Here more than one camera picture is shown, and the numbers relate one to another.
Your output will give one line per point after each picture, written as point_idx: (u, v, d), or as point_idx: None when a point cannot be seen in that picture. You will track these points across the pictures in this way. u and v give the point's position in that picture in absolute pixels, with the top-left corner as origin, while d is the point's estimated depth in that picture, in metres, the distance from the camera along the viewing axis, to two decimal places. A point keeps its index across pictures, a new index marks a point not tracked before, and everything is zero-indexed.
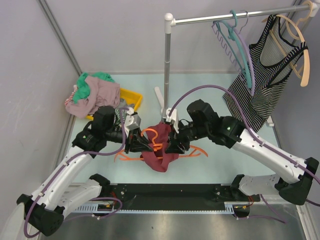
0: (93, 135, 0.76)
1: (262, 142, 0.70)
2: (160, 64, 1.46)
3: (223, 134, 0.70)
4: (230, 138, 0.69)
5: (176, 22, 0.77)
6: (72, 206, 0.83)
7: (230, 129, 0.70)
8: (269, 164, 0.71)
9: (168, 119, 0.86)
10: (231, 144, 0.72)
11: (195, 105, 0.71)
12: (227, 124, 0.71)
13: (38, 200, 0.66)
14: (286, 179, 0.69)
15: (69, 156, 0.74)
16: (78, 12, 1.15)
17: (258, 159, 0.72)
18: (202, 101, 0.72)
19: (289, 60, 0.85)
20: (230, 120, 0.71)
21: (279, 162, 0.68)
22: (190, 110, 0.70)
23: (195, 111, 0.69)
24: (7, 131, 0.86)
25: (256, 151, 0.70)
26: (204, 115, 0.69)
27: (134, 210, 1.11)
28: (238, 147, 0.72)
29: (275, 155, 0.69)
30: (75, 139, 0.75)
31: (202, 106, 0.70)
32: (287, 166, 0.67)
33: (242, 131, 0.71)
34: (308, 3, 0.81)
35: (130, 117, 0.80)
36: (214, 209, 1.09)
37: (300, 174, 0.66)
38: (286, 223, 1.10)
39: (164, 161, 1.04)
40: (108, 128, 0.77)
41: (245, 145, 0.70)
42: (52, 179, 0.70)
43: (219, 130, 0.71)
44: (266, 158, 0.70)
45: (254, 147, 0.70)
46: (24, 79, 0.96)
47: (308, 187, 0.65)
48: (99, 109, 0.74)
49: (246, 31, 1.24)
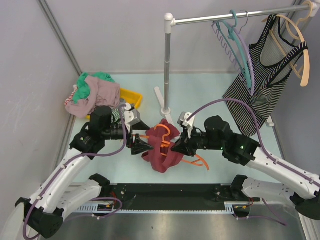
0: (90, 137, 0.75)
1: (276, 160, 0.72)
2: (161, 64, 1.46)
3: (237, 153, 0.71)
4: (244, 157, 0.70)
5: (176, 22, 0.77)
6: (71, 208, 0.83)
7: (243, 148, 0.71)
8: (284, 181, 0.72)
9: (185, 125, 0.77)
10: (245, 162, 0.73)
11: (214, 122, 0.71)
12: (241, 142, 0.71)
13: (36, 203, 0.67)
14: (302, 195, 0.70)
15: (66, 159, 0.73)
16: (78, 12, 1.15)
17: (273, 176, 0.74)
18: (220, 119, 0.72)
19: (289, 60, 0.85)
20: (244, 139, 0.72)
21: (294, 179, 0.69)
22: (208, 127, 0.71)
23: (214, 129, 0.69)
24: (7, 131, 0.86)
25: (271, 169, 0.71)
26: (223, 134, 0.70)
27: (134, 210, 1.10)
28: (254, 166, 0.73)
29: (290, 173, 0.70)
30: (73, 140, 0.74)
31: (221, 124, 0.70)
32: (302, 183, 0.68)
33: (255, 149, 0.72)
34: (308, 3, 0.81)
35: (129, 113, 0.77)
36: (214, 209, 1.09)
37: (315, 191, 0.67)
38: (286, 224, 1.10)
39: (167, 161, 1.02)
40: (106, 128, 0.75)
41: (260, 164, 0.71)
42: (50, 182, 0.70)
43: (234, 149, 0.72)
44: (281, 176, 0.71)
45: (268, 165, 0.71)
46: (24, 80, 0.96)
47: None
48: (95, 109, 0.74)
49: (246, 31, 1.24)
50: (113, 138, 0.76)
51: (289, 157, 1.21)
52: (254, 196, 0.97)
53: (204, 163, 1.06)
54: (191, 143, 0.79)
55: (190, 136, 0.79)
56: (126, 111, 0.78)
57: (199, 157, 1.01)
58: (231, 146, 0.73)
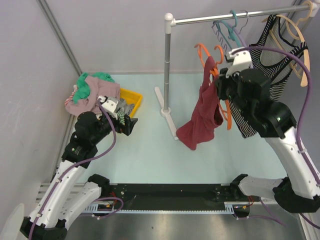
0: (81, 146, 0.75)
1: (303, 150, 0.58)
2: (161, 64, 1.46)
3: (268, 120, 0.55)
4: (274, 130, 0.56)
5: (176, 22, 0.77)
6: (73, 215, 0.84)
7: (279, 120, 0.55)
8: (292, 171, 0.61)
9: (227, 59, 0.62)
10: (269, 135, 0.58)
11: (254, 75, 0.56)
12: (276, 112, 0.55)
13: (37, 221, 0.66)
14: (297, 190, 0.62)
15: (61, 172, 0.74)
16: (77, 12, 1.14)
17: (283, 160, 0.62)
18: (264, 75, 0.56)
19: (289, 60, 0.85)
20: (283, 108, 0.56)
21: (306, 175, 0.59)
22: (244, 77, 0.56)
23: (249, 81, 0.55)
24: (7, 131, 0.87)
25: (291, 156, 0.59)
26: (259, 91, 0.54)
27: (134, 210, 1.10)
28: (274, 142, 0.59)
29: (306, 168, 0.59)
30: (65, 153, 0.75)
31: (262, 79, 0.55)
32: (310, 182, 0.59)
33: (289, 129, 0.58)
34: (308, 3, 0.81)
35: (109, 102, 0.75)
36: (214, 209, 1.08)
37: (317, 195, 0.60)
38: (286, 224, 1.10)
39: (205, 93, 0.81)
40: (94, 134, 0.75)
41: (284, 144, 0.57)
42: (47, 197, 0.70)
43: (266, 115, 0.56)
44: (294, 165, 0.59)
45: (292, 150, 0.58)
46: (24, 80, 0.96)
47: (317, 207, 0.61)
48: (79, 118, 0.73)
49: (246, 31, 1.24)
50: (106, 133, 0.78)
51: None
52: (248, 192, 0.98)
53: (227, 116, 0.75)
54: (222, 83, 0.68)
55: (227, 77, 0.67)
56: (104, 103, 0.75)
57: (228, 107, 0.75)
58: (261, 111, 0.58)
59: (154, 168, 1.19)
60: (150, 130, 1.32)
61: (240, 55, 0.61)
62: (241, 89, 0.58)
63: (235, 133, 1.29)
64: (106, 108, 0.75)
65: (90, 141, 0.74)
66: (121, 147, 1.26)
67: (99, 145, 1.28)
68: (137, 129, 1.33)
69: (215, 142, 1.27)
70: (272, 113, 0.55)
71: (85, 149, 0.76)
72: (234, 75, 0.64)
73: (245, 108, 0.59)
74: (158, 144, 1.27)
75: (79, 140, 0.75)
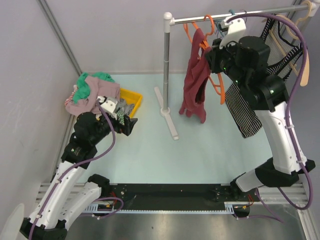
0: (81, 147, 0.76)
1: (290, 126, 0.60)
2: (160, 64, 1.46)
3: (261, 91, 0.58)
4: (265, 102, 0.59)
5: (176, 21, 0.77)
6: (73, 216, 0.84)
7: (272, 93, 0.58)
8: (276, 145, 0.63)
9: (222, 28, 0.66)
10: (260, 106, 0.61)
11: (253, 44, 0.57)
12: (271, 84, 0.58)
13: (37, 222, 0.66)
14: (277, 164, 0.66)
15: (60, 173, 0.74)
16: (77, 12, 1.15)
17: (269, 133, 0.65)
18: (263, 44, 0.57)
19: (288, 60, 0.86)
20: (277, 82, 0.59)
21: (288, 150, 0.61)
22: (243, 45, 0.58)
23: (248, 48, 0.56)
24: (7, 132, 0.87)
25: (277, 130, 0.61)
26: (256, 60, 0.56)
27: (134, 210, 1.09)
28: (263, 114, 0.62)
29: (290, 144, 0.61)
30: (64, 153, 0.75)
31: (261, 48, 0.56)
32: (291, 158, 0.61)
33: (280, 102, 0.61)
34: (307, 3, 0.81)
35: (108, 102, 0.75)
36: (213, 209, 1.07)
37: (294, 170, 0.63)
38: (286, 224, 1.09)
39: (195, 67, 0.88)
40: (93, 134, 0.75)
41: (272, 117, 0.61)
42: (47, 197, 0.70)
43: (259, 85, 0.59)
44: (278, 139, 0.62)
45: (279, 125, 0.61)
46: (24, 80, 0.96)
47: (292, 182, 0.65)
48: (79, 118, 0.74)
49: (246, 31, 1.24)
50: (106, 133, 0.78)
51: None
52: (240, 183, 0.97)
53: (220, 91, 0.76)
54: (216, 54, 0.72)
55: (221, 48, 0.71)
56: (104, 103, 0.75)
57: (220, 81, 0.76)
58: (255, 82, 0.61)
59: (154, 168, 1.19)
60: (150, 130, 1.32)
61: (234, 23, 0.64)
62: (237, 58, 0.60)
63: (234, 133, 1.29)
64: (106, 108, 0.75)
65: (89, 142, 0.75)
66: (121, 147, 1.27)
67: (99, 145, 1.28)
68: (137, 129, 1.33)
69: (215, 141, 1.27)
70: (266, 85, 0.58)
71: (85, 150, 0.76)
72: (229, 46, 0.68)
73: (240, 78, 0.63)
74: (158, 144, 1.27)
75: (78, 141, 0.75)
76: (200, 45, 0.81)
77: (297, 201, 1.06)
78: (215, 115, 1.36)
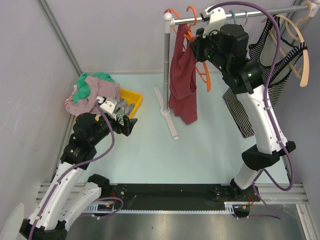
0: (80, 148, 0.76)
1: (268, 107, 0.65)
2: (161, 64, 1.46)
3: (239, 75, 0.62)
4: (243, 84, 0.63)
5: (176, 22, 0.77)
6: (73, 216, 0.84)
7: (250, 76, 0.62)
8: (257, 125, 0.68)
9: (204, 18, 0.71)
10: (239, 89, 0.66)
11: (232, 30, 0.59)
12: (249, 68, 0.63)
13: (36, 223, 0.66)
14: (260, 146, 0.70)
15: (60, 174, 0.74)
16: (77, 12, 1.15)
17: (250, 116, 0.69)
18: (242, 30, 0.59)
19: (288, 61, 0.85)
20: (255, 66, 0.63)
21: (268, 131, 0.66)
22: (224, 32, 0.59)
23: (228, 35, 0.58)
24: (7, 132, 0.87)
25: (257, 111, 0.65)
26: (235, 47, 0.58)
27: (134, 210, 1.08)
28: (244, 98, 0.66)
29: (269, 124, 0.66)
30: (63, 155, 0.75)
31: (240, 34, 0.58)
32: (271, 138, 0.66)
33: (258, 85, 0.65)
34: (307, 4, 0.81)
35: (107, 103, 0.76)
36: (213, 209, 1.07)
37: (275, 150, 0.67)
38: (286, 224, 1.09)
39: (182, 58, 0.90)
40: (92, 134, 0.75)
41: (252, 99, 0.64)
42: (47, 199, 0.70)
43: (239, 70, 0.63)
44: (259, 121, 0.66)
45: (258, 107, 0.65)
46: (24, 80, 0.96)
47: (274, 162, 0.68)
48: (78, 120, 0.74)
49: (246, 31, 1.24)
50: (105, 134, 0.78)
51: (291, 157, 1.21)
52: (238, 179, 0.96)
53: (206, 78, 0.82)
54: (199, 43, 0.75)
55: (204, 37, 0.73)
56: (102, 104, 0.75)
57: (205, 69, 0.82)
58: (235, 66, 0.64)
59: (154, 168, 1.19)
60: (150, 130, 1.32)
61: (215, 13, 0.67)
62: (219, 45, 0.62)
63: (234, 133, 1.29)
64: (105, 109, 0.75)
65: (88, 143, 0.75)
66: (121, 147, 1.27)
67: (99, 145, 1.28)
68: (137, 130, 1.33)
69: (215, 141, 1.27)
70: (244, 69, 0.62)
71: (85, 150, 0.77)
72: (211, 35, 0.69)
73: (222, 64, 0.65)
74: (158, 144, 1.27)
75: (78, 142, 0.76)
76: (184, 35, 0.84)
77: (297, 201, 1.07)
78: (214, 115, 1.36)
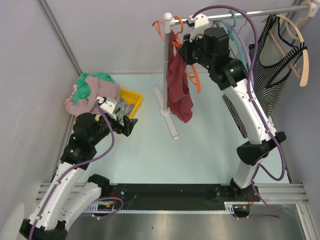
0: (80, 148, 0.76)
1: (253, 98, 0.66)
2: (161, 64, 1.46)
3: (223, 71, 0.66)
4: (227, 79, 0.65)
5: (176, 22, 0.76)
6: (73, 216, 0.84)
7: (233, 71, 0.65)
8: (244, 117, 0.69)
9: (189, 23, 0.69)
10: (225, 86, 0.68)
11: (214, 31, 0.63)
12: (232, 65, 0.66)
13: (36, 223, 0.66)
14: (251, 138, 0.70)
15: (60, 174, 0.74)
16: (77, 12, 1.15)
17: (238, 108, 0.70)
18: (223, 31, 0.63)
19: (288, 60, 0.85)
20: (238, 63, 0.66)
21: (255, 121, 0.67)
22: (206, 33, 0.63)
23: (210, 36, 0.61)
24: (6, 132, 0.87)
25: (242, 103, 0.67)
26: (218, 46, 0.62)
27: (134, 210, 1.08)
28: (229, 92, 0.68)
29: (256, 114, 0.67)
30: (64, 155, 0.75)
31: (221, 34, 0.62)
32: (259, 128, 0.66)
33: (241, 79, 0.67)
34: (307, 4, 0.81)
35: (108, 104, 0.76)
36: (214, 209, 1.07)
37: (264, 139, 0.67)
38: (286, 224, 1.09)
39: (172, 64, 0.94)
40: (91, 134, 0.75)
41: (236, 92, 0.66)
42: (46, 199, 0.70)
43: (222, 67, 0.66)
44: (246, 112, 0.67)
45: (243, 99, 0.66)
46: (24, 80, 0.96)
47: (264, 152, 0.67)
48: (78, 120, 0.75)
49: (246, 31, 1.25)
50: (105, 134, 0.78)
51: (291, 157, 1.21)
52: (238, 179, 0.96)
53: (195, 81, 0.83)
54: (187, 47, 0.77)
55: (191, 41, 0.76)
56: (103, 104, 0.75)
57: (194, 72, 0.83)
58: (219, 64, 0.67)
59: (154, 168, 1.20)
60: (150, 130, 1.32)
61: (199, 18, 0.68)
62: (204, 45, 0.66)
63: (234, 133, 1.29)
64: (105, 109, 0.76)
65: (88, 143, 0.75)
66: (121, 147, 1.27)
67: (99, 145, 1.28)
68: (137, 130, 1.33)
69: (215, 142, 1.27)
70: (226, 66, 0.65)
71: (85, 150, 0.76)
72: (197, 39, 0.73)
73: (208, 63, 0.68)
74: (158, 144, 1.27)
75: (78, 142, 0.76)
76: (172, 43, 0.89)
77: (297, 201, 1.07)
78: (214, 115, 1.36)
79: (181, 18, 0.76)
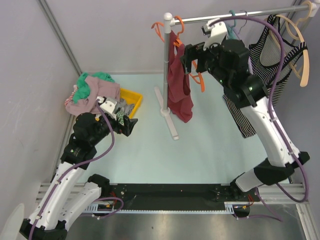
0: (80, 148, 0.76)
1: (274, 118, 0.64)
2: (161, 64, 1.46)
3: (241, 90, 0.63)
4: (246, 98, 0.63)
5: (176, 22, 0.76)
6: (73, 216, 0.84)
7: (251, 90, 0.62)
8: (265, 138, 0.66)
9: (205, 32, 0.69)
10: (243, 104, 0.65)
11: (234, 46, 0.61)
12: (250, 82, 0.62)
13: (36, 223, 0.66)
14: (272, 159, 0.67)
15: (60, 174, 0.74)
16: (77, 12, 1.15)
17: (257, 128, 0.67)
18: (243, 46, 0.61)
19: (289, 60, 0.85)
20: (256, 80, 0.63)
21: (277, 143, 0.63)
22: (225, 47, 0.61)
23: (230, 51, 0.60)
24: (6, 132, 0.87)
25: (263, 124, 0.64)
26: (238, 62, 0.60)
27: (134, 210, 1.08)
28: (247, 111, 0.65)
29: (277, 135, 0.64)
30: (64, 155, 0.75)
31: (241, 50, 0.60)
32: (281, 150, 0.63)
33: (261, 98, 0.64)
34: (307, 4, 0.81)
35: (107, 103, 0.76)
36: (214, 209, 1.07)
37: (288, 162, 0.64)
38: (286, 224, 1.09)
39: (173, 64, 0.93)
40: (91, 135, 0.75)
41: (256, 112, 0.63)
42: (46, 198, 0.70)
43: (240, 85, 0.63)
44: (267, 133, 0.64)
45: (264, 119, 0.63)
46: (24, 80, 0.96)
47: (288, 175, 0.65)
48: (78, 120, 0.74)
49: (246, 31, 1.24)
50: (105, 134, 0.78)
51: None
52: (243, 184, 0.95)
53: (199, 80, 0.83)
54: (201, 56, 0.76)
55: (205, 49, 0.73)
56: (103, 104, 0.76)
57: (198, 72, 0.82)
58: (237, 82, 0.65)
59: (154, 168, 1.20)
60: (150, 130, 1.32)
61: (217, 27, 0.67)
62: (221, 60, 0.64)
63: (235, 133, 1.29)
64: (105, 109, 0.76)
65: (88, 143, 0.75)
66: (121, 147, 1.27)
67: (99, 145, 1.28)
68: (137, 130, 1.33)
69: (215, 142, 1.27)
70: (245, 84, 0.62)
71: (85, 150, 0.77)
72: (212, 47, 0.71)
73: (225, 79, 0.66)
74: (158, 144, 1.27)
75: (78, 142, 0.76)
76: (174, 43, 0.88)
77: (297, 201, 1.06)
78: (214, 115, 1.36)
79: (181, 18, 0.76)
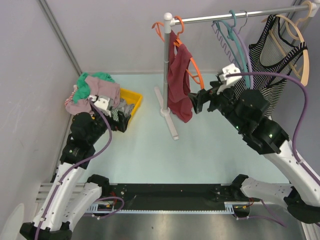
0: (79, 148, 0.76)
1: (301, 160, 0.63)
2: (161, 64, 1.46)
3: (263, 139, 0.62)
4: (268, 146, 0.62)
5: (176, 22, 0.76)
6: (77, 217, 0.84)
7: (272, 136, 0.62)
8: (295, 179, 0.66)
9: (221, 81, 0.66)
10: (265, 151, 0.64)
11: (254, 99, 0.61)
12: (269, 129, 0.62)
13: (41, 224, 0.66)
14: (306, 199, 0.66)
15: (61, 175, 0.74)
16: (77, 12, 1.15)
17: (284, 171, 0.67)
18: (262, 97, 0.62)
19: (288, 60, 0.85)
20: (273, 125, 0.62)
21: (309, 184, 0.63)
22: (245, 101, 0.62)
23: (251, 106, 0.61)
24: (6, 132, 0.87)
25: (290, 168, 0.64)
26: (259, 115, 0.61)
27: (134, 210, 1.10)
28: (272, 158, 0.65)
29: (308, 176, 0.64)
30: (63, 155, 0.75)
31: (261, 103, 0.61)
32: (315, 190, 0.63)
33: (282, 142, 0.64)
34: (307, 4, 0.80)
35: (102, 100, 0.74)
36: (213, 209, 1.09)
37: None
38: (286, 224, 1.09)
39: (173, 64, 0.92)
40: (89, 134, 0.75)
41: (282, 158, 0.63)
42: (50, 200, 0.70)
43: (260, 134, 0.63)
44: (296, 176, 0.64)
45: (291, 164, 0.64)
46: (24, 80, 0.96)
47: None
48: (75, 119, 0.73)
49: (246, 31, 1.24)
50: (102, 132, 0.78)
51: None
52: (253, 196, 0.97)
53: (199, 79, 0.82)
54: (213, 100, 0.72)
55: (218, 93, 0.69)
56: (97, 102, 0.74)
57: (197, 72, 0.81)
58: (257, 132, 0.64)
59: (154, 168, 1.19)
60: (150, 130, 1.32)
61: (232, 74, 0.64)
62: (239, 110, 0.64)
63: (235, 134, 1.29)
64: (100, 107, 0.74)
65: (87, 141, 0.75)
66: (121, 147, 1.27)
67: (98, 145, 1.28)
68: (138, 130, 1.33)
69: (216, 142, 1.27)
70: (265, 132, 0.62)
71: (83, 149, 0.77)
72: (226, 91, 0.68)
73: (244, 128, 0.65)
74: (158, 144, 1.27)
75: (76, 142, 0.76)
76: (174, 43, 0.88)
77: None
78: (215, 115, 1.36)
79: (181, 18, 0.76)
